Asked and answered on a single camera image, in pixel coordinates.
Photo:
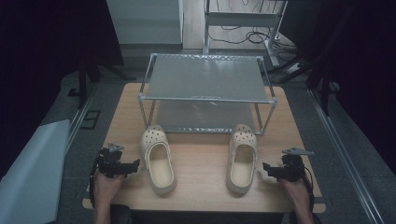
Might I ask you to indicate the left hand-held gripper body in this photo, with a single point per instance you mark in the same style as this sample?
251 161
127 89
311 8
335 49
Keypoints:
109 161

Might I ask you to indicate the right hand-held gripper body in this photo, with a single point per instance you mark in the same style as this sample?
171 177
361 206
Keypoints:
294 166

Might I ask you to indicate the cream clog shoe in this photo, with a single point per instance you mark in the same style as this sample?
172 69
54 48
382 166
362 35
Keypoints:
241 165
158 161

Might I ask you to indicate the silver metal shoe rack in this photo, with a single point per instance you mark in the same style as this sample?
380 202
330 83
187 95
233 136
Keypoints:
205 77

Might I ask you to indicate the person's right hand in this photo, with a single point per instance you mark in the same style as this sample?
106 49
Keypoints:
297 193

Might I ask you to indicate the person's left hand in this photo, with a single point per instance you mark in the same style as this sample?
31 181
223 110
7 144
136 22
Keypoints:
106 189

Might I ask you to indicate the black metal stand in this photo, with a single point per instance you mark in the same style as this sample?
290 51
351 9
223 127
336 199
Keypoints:
85 77
323 93

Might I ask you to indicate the white board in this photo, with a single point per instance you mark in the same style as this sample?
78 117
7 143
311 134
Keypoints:
31 174

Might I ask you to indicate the white cabinet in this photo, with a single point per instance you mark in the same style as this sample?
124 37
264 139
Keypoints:
144 20

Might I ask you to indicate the black floor bracket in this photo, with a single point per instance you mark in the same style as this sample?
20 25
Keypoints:
90 119

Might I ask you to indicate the aluminium floor rail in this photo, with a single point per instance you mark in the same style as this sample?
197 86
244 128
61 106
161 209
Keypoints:
342 155
79 118

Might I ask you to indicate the white metal desk frame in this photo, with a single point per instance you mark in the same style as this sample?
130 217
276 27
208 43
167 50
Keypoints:
239 19

